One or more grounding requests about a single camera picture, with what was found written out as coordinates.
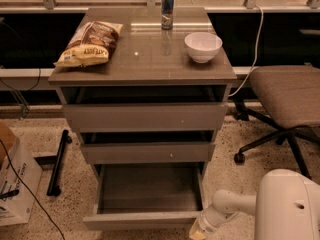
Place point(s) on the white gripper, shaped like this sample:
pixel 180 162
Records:
pixel 207 221

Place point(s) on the grey bottom drawer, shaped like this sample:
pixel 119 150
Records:
pixel 147 196

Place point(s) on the grey drawer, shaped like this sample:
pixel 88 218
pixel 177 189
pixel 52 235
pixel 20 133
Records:
pixel 145 117
pixel 148 147
pixel 147 196

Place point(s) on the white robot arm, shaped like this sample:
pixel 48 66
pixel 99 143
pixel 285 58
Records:
pixel 286 207

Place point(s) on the grey middle drawer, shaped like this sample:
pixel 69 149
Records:
pixel 148 147

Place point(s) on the grey top drawer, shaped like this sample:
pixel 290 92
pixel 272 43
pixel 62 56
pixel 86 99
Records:
pixel 145 117

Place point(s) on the black bar on floor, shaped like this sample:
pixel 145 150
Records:
pixel 53 188

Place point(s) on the grey fabric office chair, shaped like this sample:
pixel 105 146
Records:
pixel 290 95

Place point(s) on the white cardboard box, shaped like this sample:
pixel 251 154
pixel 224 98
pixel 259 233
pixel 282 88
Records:
pixel 19 174

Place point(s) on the white bowl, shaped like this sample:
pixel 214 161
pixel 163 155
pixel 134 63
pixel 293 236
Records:
pixel 202 46

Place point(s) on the yellow brown chip bag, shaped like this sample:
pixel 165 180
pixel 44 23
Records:
pixel 92 44

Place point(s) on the blue energy drink can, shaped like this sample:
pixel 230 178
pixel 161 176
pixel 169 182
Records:
pixel 167 7

